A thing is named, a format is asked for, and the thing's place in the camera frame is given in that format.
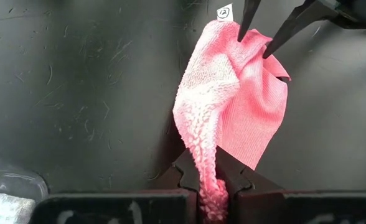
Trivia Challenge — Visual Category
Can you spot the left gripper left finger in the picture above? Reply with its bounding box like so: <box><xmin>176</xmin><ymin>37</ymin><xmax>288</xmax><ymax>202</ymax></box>
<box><xmin>30</xmin><ymin>147</ymin><xmax>201</xmax><ymax>224</ymax></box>

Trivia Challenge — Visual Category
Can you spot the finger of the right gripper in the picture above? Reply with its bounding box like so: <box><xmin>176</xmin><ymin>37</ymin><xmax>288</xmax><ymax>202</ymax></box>
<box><xmin>262</xmin><ymin>0</ymin><xmax>339</xmax><ymax>60</ymax></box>
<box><xmin>237</xmin><ymin>0</ymin><xmax>261</xmax><ymax>43</ymax></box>

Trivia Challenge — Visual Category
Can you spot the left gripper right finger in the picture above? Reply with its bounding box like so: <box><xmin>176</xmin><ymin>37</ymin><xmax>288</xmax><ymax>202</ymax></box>
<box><xmin>215</xmin><ymin>146</ymin><xmax>366</xmax><ymax>224</ymax></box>

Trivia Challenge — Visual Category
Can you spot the pink microfiber towel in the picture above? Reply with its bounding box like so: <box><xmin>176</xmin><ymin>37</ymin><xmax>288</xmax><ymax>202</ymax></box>
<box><xmin>172</xmin><ymin>2</ymin><xmax>292</xmax><ymax>224</ymax></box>

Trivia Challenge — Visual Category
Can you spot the clear plastic bin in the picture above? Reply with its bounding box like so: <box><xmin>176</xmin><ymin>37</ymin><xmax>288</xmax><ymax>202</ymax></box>
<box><xmin>0</xmin><ymin>152</ymin><xmax>50</xmax><ymax>224</ymax></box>

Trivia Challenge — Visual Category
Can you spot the grey microfiber towel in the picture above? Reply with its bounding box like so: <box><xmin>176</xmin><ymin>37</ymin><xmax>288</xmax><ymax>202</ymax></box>
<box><xmin>0</xmin><ymin>189</ymin><xmax>36</xmax><ymax>224</ymax></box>

